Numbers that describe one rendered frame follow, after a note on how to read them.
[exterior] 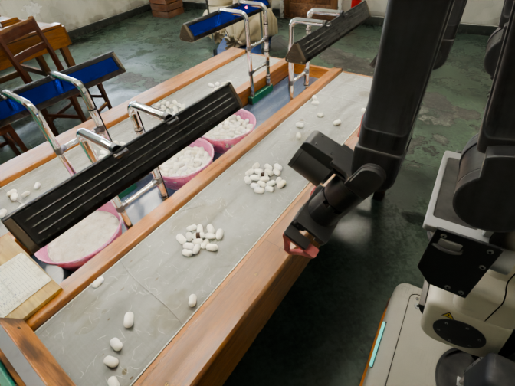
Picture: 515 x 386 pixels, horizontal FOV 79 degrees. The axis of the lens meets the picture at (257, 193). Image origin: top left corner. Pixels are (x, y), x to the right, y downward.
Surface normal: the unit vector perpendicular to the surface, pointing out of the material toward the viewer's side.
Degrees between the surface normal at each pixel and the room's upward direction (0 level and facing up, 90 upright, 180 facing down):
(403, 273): 0
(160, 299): 0
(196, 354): 0
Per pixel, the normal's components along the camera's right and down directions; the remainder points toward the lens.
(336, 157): 0.33, -0.50
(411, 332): -0.07, -0.72
